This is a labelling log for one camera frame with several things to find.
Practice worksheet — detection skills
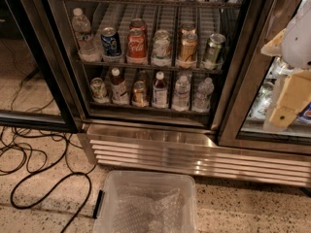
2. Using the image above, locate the copper can bottom shelf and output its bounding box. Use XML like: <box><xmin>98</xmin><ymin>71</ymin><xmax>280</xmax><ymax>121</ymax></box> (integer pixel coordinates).
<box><xmin>132</xmin><ymin>81</ymin><xmax>148</xmax><ymax>107</ymax></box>

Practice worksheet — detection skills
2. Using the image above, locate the gold soda can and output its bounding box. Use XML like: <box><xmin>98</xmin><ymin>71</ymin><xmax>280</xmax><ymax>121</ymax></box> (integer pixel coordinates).
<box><xmin>177</xmin><ymin>32</ymin><xmax>197</xmax><ymax>68</ymax></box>
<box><xmin>179</xmin><ymin>22</ymin><xmax>196</xmax><ymax>36</ymax></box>

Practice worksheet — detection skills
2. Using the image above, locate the white green soda can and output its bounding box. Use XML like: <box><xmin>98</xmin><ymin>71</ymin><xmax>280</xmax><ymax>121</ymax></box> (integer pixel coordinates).
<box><xmin>151</xmin><ymin>30</ymin><xmax>171</xmax><ymax>66</ymax></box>

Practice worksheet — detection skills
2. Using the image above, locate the right fridge glass door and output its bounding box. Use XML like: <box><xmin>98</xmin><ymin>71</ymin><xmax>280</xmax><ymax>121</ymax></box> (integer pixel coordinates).
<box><xmin>218</xmin><ymin>0</ymin><xmax>310</xmax><ymax>155</ymax></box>

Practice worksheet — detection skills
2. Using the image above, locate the red coke can front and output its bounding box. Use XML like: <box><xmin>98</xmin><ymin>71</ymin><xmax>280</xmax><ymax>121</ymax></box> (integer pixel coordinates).
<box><xmin>126</xmin><ymin>28</ymin><xmax>147</xmax><ymax>64</ymax></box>

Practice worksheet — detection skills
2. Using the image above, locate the clear water bottle bottom middle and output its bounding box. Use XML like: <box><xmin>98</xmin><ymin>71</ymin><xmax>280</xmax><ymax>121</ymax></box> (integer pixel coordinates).
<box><xmin>172</xmin><ymin>75</ymin><xmax>190</xmax><ymax>112</ymax></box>

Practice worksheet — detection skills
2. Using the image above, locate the steel fridge bottom grille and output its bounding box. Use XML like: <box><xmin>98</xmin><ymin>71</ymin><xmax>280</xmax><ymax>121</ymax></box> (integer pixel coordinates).
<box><xmin>86</xmin><ymin>123</ymin><xmax>311</xmax><ymax>187</ymax></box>

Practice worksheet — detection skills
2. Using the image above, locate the black cable on floor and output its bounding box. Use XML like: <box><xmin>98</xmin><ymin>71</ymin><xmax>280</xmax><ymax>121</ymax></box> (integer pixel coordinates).
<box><xmin>0</xmin><ymin>39</ymin><xmax>97</xmax><ymax>233</ymax></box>

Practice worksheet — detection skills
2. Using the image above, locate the blue pepsi can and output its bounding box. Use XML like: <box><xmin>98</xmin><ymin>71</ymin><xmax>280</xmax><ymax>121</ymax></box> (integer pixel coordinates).
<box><xmin>101</xmin><ymin>27</ymin><xmax>121</xmax><ymax>56</ymax></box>

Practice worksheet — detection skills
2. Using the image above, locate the open fridge glass door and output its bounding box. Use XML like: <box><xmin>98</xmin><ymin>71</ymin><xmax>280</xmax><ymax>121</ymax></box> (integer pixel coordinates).
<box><xmin>0</xmin><ymin>0</ymin><xmax>82</xmax><ymax>133</ymax></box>

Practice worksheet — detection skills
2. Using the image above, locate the red coke can rear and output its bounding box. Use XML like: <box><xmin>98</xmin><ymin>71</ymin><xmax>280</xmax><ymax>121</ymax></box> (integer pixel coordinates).
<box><xmin>129</xmin><ymin>18</ymin><xmax>148</xmax><ymax>33</ymax></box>

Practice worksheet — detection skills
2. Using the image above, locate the brown tea bottle white cap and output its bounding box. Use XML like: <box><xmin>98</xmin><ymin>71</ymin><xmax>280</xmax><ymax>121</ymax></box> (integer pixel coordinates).
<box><xmin>110</xmin><ymin>68</ymin><xmax>129</xmax><ymax>105</ymax></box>

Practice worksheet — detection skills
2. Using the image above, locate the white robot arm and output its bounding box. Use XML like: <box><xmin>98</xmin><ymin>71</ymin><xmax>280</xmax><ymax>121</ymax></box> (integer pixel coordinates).
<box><xmin>260</xmin><ymin>0</ymin><xmax>311</xmax><ymax>132</ymax></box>

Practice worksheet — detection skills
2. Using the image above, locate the red coke can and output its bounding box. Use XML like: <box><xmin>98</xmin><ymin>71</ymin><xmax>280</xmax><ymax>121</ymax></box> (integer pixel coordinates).
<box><xmin>129</xmin><ymin>18</ymin><xmax>148</xmax><ymax>33</ymax></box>
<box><xmin>126</xmin><ymin>28</ymin><xmax>147</xmax><ymax>64</ymax></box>

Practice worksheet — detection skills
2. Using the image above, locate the middle wire fridge shelf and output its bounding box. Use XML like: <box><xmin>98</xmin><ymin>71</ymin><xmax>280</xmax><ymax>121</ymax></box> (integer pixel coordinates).
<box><xmin>75</xmin><ymin>58</ymin><xmax>223</xmax><ymax>75</ymax></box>

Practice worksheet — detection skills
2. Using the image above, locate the clear water bottle bottom right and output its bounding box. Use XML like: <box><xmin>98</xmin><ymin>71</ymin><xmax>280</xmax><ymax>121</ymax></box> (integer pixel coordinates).
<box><xmin>192</xmin><ymin>78</ymin><xmax>214</xmax><ymax>113</ymax></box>

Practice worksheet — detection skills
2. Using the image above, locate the clear water bottle middle shelf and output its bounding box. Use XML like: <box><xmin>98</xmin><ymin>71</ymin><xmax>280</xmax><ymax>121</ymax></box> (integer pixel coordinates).
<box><xmin>72</xmin><ymin>8</ymin><xmax>101</xmax><ymax>62</ymax></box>

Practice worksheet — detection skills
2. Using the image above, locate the gold soda can front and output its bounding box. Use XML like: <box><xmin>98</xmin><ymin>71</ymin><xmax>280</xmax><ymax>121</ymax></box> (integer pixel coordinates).
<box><xmin>177</xmin><ymin>32</ymin><xmax>197</xmax><ymax>68</ymax></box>

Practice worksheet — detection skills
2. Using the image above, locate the clear water bottle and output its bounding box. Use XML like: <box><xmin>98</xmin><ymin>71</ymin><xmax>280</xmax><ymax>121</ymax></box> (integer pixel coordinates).
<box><xmin>172</xmin><ymin>75</ymin><xmax>190</xmax><ymax>112</ymax></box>
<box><xmin>192</xmin><ymin>78</ymin><xmax>214</xmax><ymax>113</ymax></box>

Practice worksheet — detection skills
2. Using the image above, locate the bubble wrap sheet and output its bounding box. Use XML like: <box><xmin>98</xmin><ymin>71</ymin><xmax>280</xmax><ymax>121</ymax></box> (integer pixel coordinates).
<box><xmin>111</xmin><ymin>185</ymin><xmax>183</xmax><ymax>233</ymax></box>

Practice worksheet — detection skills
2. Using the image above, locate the gold soda can rear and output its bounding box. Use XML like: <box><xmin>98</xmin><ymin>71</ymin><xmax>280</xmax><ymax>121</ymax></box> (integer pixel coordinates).
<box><xmin>179</xmin><ymin>22</ymin><xmax>196</xmax><ymax>36</ymax></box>

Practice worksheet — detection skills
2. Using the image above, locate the dark juice bottle white label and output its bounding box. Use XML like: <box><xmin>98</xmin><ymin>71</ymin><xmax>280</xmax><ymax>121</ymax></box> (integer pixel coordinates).
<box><xmin>152</xmin><ymin>71</ymin><xmax>168</xmax><ymax>108</ymax></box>

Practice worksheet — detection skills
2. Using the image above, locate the clear plastic storage bin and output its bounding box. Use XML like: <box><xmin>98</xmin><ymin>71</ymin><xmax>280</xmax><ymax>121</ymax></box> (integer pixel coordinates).
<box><xmin>92</xmin><ymin>171</ymin><xmax>198</xmax><ymax>233</ymax></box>

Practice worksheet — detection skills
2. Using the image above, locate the silver can bottom shelf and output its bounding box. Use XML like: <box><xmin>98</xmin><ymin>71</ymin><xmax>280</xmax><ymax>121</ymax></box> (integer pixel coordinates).
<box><xmin>90</xmin><ymin>78</ymin><xmax>109</xmax><ymax>104</ymax></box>

